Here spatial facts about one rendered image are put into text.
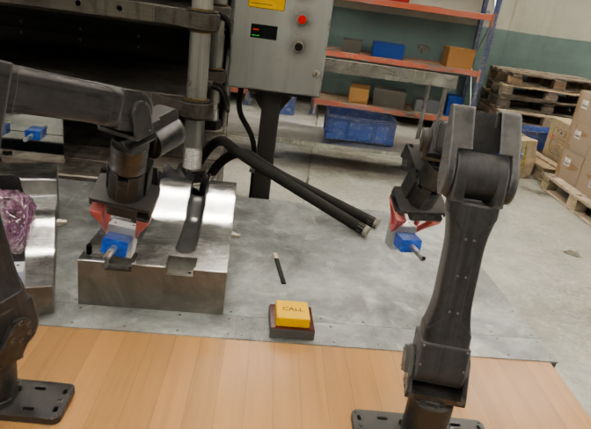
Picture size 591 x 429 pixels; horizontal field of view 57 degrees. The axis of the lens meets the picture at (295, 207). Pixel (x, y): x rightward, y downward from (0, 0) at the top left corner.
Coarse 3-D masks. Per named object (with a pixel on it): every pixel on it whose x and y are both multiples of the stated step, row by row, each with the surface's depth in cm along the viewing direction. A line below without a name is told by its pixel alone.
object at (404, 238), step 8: (408, 224) 114; (392, 232) 114; (400, 232) 113; (408, 232) 114; (392, 240) 114; (400, 240) 111; (408, 240) 110; (416, 240) 110; (392, 248) 114; (400, 248) 110; (408, 248) 110; (416, 248) 108; (424, 256) 105
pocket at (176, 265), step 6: (168, 258) 100; (174, 258) 101; (180, 258) 101; (186, 258) 101; (192, 258) 101; (168, 264) 101; (174, 264) 101; (180, 264) 101; (186, 264) 101; (192, 264) 102; (168, 270) 101; (174, 270) 101; (180, 270) 102; (186, 270) 102; (192, 270) 102; (192, 276) 98
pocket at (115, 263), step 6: (114, 258) 100; (120, 258) 100; (126, 258) 100; (132, 258) 100; (108, 264) 100; (114, 264) 100; (120, 264) 101; (126, 264) 101; (114, 270) 96; (120, 270) 96; (126, 270) 97
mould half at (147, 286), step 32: (160, 192) 121; (224, 192) 124; (160, 224) 114; (224, 224) 118; (96, 256) 97; (160, 256) 100; (192, 256) 102; (224, 256) 103; (96, 288) 97; (128, 288) 98; (160, 288) 98; (192, 288) 98; (224, 288) 99
